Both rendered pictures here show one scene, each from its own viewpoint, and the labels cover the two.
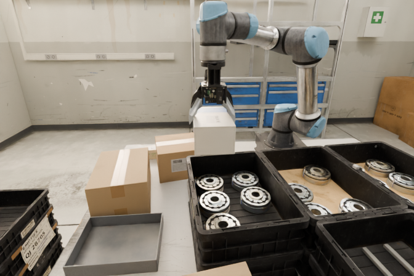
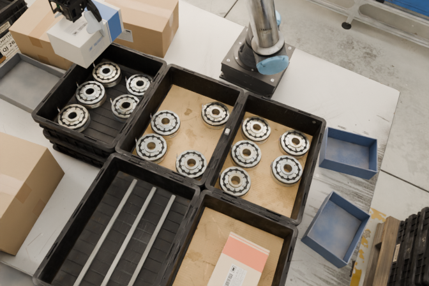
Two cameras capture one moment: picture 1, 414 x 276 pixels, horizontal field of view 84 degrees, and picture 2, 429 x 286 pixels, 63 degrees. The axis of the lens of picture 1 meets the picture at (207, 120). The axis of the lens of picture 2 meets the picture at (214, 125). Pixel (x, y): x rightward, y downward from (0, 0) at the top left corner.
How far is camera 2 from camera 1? 0.91 m
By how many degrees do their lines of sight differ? 41
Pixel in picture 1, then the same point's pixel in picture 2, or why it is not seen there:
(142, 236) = (49, 87)
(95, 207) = (22, 46)
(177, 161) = not seen: hidden behind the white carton
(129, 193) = (46, 47)
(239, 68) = not seen: outside the picture
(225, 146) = (77, 59)
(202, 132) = (54, 39)
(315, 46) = not seen: outside the picture
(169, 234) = not seen: hidden behind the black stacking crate
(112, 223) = (34, 65)
